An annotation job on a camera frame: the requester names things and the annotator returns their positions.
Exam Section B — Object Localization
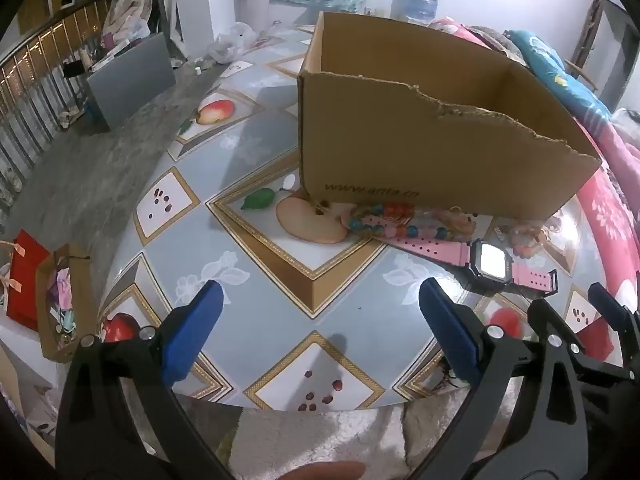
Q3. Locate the blue printed pillow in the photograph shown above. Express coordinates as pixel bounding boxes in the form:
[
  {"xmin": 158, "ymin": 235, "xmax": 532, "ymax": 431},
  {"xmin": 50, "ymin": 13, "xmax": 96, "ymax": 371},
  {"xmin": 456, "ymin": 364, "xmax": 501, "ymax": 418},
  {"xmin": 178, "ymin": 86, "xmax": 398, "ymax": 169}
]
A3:
[{"xmin": 510, "ymin": 30, "xmax": 613, "ymax": 121}]

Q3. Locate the heap of clothes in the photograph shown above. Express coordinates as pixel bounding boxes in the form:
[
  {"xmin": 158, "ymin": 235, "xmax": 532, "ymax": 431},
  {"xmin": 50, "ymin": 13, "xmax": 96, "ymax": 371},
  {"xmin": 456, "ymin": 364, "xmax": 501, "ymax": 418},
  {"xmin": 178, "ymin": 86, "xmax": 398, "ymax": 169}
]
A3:
[{"xmin": 102, "ymin": 0, "xmax": 161, "ymax": 51}]

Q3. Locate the metal stair railing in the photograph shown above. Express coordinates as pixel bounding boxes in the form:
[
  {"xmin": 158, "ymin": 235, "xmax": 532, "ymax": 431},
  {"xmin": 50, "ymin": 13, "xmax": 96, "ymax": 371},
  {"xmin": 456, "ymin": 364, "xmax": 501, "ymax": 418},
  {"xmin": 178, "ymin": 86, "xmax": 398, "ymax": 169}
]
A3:
[{"xmin": 0, "ymin": 0, "xmax": 111, "ymax": 211}]

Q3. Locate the grey box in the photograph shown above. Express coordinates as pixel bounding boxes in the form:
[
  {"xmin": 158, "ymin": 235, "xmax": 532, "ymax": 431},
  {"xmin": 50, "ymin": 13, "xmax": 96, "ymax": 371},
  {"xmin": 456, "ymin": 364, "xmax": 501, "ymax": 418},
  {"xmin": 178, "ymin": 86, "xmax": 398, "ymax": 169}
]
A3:
[{"xmin": 86, "ymin": 31, "xmax": 177, "ymax": 133}]

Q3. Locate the red gift bag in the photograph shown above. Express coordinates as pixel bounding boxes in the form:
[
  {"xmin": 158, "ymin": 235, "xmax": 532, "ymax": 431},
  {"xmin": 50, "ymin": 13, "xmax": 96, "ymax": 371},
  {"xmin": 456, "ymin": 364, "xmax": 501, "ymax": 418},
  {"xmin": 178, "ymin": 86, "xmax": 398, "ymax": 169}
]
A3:
[{"xmin": 4, "ymin": 229, "xmax": 51, "ymax": 332}]

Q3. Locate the pink bead bracelet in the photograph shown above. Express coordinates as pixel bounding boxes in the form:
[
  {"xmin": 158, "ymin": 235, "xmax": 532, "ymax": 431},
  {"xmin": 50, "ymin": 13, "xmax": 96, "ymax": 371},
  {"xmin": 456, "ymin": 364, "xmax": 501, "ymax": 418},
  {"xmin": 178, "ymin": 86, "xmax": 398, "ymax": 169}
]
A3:
[{"xmin": 507, "ymin": 224, "xmax": 549, "ymax": 261}]

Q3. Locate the blue water jug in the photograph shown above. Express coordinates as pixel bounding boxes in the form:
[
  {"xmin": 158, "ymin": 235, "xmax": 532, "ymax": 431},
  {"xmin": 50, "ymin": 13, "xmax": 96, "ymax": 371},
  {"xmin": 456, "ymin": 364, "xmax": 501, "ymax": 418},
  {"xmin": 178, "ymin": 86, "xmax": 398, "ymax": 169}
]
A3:
[{"xmin": 391, "ymin": 0, "xmax": 443, "ymax": 26}]

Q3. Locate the brown cardboard box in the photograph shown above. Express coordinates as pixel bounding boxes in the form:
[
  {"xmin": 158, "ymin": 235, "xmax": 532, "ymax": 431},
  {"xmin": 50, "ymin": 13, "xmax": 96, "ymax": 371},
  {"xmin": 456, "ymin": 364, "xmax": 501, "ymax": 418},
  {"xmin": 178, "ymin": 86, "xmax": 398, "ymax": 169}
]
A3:
[{"xmin": 297, "ymin": 11, "xmax": 602, "ymax": 221}]

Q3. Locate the person's left hand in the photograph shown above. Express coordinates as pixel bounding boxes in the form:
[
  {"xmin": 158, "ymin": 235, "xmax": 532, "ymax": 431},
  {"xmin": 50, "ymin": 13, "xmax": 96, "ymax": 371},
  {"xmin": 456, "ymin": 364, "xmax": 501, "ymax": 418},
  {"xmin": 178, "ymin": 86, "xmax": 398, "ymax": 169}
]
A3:
[{"xmin": 274, "ymin": 461, "xmax": 367, "ymax": 480}]

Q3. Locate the clear plastic bag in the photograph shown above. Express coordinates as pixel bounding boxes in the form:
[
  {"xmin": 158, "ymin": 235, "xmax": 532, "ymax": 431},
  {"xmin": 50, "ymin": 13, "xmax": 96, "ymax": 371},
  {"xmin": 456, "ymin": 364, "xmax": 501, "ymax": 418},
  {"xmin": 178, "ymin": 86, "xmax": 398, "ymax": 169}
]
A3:
[{"xmin": 207, "ymin": 22, "xmax": 258, "ymax": 64}]

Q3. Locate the brown paper bag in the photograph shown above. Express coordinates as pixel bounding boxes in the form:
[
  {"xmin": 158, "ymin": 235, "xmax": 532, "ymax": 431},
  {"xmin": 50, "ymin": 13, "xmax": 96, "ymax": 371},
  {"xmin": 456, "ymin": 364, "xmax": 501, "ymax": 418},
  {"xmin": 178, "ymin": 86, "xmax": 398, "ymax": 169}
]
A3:
[{"xmin": 36, "ymin": 244, "xmax": 101, "ymax": 363}]

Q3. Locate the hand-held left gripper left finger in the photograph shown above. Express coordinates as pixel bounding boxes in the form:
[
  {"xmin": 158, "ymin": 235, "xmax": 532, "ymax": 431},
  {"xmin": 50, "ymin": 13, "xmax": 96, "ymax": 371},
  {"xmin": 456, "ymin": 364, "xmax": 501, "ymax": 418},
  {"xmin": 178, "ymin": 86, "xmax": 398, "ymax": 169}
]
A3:
[{"xmin": 55, "ymin": 280, "xmax": 236, "ymax": 480}]

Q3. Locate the pink strap digital watch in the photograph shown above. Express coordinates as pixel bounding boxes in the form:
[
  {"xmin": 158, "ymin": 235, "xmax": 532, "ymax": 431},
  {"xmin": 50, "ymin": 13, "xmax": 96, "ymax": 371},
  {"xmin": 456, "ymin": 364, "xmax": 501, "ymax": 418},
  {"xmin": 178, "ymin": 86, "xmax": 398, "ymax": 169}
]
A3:
[{"xmin": 385, "ymin": 232, "xmax": 558, "ymax": 291}]

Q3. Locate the multicolour bead bracelet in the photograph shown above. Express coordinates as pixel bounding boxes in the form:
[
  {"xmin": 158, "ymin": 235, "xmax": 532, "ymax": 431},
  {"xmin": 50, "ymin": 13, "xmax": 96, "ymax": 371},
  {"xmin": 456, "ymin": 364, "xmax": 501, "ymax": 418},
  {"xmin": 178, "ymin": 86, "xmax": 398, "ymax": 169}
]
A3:
[{"xmin": 342, "ymin": 201, "xmax": 478, "ymax": 242}]

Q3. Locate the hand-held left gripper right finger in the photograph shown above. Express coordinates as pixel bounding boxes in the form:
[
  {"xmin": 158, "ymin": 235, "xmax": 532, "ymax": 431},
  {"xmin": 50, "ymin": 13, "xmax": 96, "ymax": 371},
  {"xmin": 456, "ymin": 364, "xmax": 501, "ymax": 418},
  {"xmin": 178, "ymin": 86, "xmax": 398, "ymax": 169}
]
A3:
[{"xmin": 417, "ymin": 277, "xmax": 588, "ymax": 480}]

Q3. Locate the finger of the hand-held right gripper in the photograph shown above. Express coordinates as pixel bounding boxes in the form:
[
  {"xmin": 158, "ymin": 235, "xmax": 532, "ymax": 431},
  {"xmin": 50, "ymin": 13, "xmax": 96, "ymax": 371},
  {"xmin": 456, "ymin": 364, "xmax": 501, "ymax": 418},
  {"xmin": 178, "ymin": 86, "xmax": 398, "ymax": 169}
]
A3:
[
  {"xmin": 526, "ymin": 298, "xmax": 586, "ymax": 361},
  {"xmin": 575, "ymin": 282, "xmax": 640, "ymax": 401}
]

